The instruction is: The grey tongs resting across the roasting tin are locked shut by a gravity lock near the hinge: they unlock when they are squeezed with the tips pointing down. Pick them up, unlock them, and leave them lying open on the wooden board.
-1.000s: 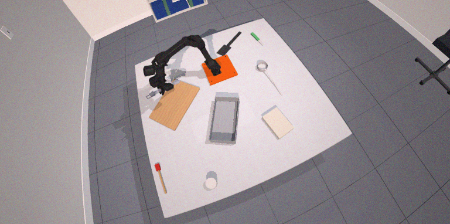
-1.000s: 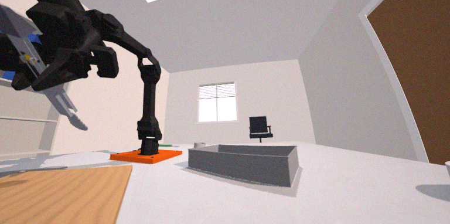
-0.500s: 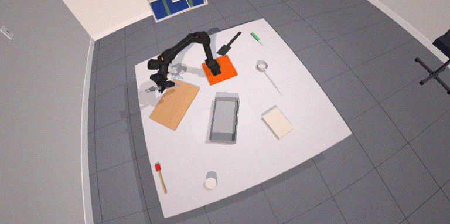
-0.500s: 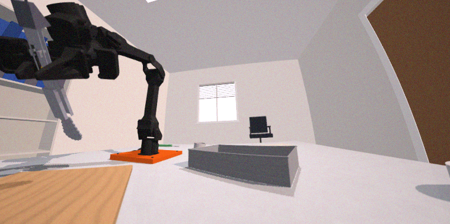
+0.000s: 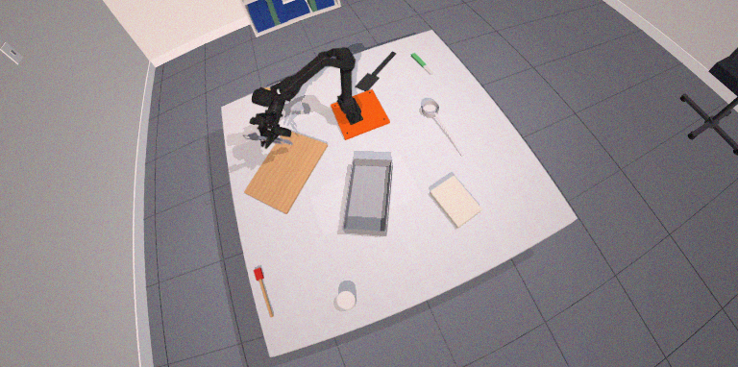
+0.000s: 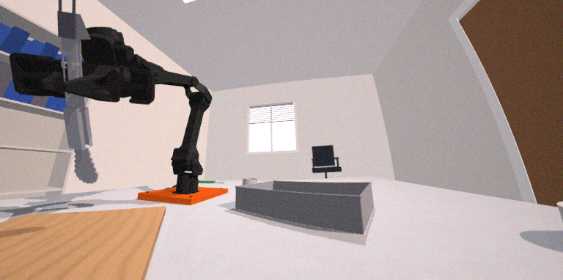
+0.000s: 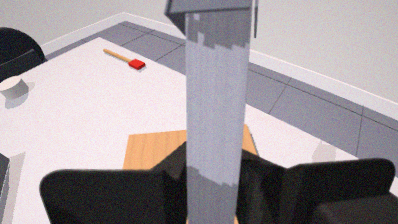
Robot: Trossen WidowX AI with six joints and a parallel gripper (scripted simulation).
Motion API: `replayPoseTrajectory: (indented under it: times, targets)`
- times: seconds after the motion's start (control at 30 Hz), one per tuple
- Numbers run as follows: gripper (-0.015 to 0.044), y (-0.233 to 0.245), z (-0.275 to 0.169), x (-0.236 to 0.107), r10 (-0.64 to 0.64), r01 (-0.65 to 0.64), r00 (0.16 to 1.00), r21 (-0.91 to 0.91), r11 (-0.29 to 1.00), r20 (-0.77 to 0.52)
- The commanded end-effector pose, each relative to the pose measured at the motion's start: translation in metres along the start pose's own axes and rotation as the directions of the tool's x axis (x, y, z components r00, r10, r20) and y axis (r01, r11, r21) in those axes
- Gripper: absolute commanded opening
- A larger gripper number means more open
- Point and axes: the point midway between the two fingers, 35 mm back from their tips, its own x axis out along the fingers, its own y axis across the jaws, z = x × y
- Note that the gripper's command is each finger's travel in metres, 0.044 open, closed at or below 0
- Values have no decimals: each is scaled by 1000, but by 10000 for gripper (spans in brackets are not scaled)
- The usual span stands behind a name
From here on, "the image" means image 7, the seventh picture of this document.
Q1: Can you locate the light wooden board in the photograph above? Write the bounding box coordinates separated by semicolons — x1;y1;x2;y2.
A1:
122;124;257;170

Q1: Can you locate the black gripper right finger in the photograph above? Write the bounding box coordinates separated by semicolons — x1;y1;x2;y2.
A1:
235;149;396;224

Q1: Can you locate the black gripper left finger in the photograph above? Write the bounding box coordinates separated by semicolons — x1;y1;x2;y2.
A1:
39;141;187;224

